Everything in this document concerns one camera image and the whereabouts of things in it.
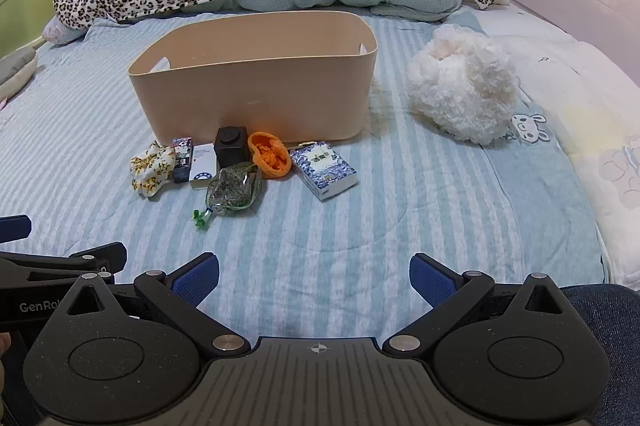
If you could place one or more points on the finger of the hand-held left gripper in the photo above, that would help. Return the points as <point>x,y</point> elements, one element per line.
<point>15,227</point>
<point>60,262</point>

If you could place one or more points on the orange snack bag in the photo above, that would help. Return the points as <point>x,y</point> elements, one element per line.
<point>272,158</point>

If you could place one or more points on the white quilt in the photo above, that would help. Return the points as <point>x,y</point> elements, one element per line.
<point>590,105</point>

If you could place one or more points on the black cube box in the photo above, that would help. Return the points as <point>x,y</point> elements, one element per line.
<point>231,143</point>

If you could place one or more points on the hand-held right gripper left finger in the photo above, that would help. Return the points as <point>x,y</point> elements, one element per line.
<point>197,278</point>

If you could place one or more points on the pale pink cloth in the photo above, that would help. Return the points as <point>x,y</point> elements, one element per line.
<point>60,30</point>

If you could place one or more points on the green clear packet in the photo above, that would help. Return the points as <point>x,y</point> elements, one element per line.
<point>232,188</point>

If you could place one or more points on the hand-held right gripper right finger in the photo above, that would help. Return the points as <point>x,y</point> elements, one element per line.
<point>431,278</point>

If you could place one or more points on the blue white patterned box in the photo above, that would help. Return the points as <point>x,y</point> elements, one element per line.
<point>322,171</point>

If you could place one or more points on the blue striped bedsheet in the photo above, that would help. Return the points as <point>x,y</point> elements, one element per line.
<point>350,236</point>

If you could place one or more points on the grey plush cushion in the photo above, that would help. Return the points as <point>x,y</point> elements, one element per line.
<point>15,73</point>

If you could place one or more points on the yellow floral cloth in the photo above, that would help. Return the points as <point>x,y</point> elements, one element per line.
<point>150,168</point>

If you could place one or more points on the white fluffy plush toy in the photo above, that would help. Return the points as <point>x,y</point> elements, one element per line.
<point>460,85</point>

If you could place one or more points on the person's left hand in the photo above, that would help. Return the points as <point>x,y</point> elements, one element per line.
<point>4,346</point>

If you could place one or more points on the beige plastic storage basin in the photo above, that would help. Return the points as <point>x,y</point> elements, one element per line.
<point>250,100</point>

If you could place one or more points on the person's leg in jeans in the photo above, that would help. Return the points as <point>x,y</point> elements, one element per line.
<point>615,336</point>

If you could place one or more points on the small dark printed box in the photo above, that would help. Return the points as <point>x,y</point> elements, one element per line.
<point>181,155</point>

